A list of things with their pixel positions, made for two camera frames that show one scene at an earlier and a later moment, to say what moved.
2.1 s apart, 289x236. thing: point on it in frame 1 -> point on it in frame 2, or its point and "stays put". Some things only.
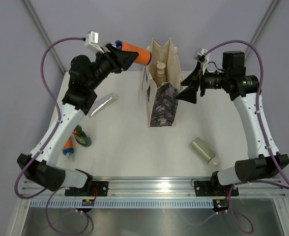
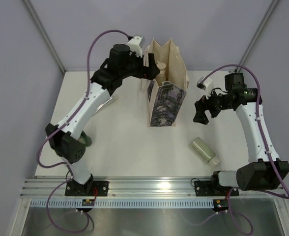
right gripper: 189,95 -> 201,106
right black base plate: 210,188 stays put
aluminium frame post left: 32,10 stays put
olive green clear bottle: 204,151 stays put
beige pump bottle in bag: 160,75 stays put
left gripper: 123,59 -> 148,73
